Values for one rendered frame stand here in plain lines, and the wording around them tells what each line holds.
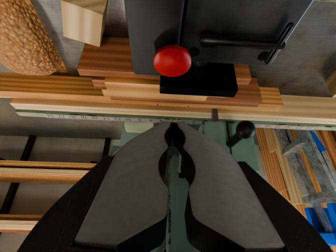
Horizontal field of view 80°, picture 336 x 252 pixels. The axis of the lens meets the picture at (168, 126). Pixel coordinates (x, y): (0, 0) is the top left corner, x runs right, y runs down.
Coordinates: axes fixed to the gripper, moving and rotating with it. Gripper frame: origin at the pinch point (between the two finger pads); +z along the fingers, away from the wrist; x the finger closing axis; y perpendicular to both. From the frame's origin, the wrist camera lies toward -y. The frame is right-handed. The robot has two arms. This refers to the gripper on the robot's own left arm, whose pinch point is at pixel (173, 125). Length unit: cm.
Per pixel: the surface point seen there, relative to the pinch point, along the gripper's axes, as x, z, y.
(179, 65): 0.4, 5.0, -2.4
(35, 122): -148, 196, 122
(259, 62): 7.9, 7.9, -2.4
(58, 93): -17.9, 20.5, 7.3
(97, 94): -11.5, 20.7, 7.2
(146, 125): -6, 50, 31
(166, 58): -0.6, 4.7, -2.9
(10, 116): -170, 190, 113
